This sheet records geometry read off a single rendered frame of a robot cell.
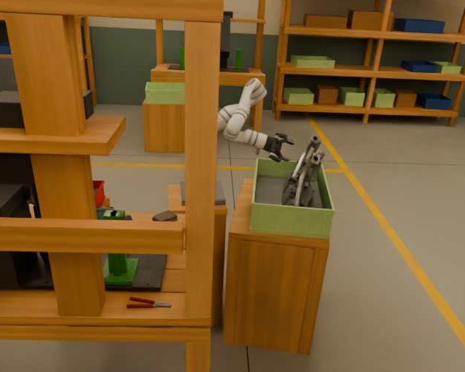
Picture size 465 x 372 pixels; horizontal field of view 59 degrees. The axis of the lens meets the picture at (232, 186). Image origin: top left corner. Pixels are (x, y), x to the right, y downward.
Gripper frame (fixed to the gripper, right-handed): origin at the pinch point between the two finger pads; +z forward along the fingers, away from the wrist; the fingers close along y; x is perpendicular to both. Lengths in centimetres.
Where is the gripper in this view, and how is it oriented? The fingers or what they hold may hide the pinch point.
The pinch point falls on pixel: (290, 151)
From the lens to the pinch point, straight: 206.2
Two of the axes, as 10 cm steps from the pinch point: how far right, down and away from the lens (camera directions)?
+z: 9.4, 3.2, 1.2
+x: -2.2, 2.8, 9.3
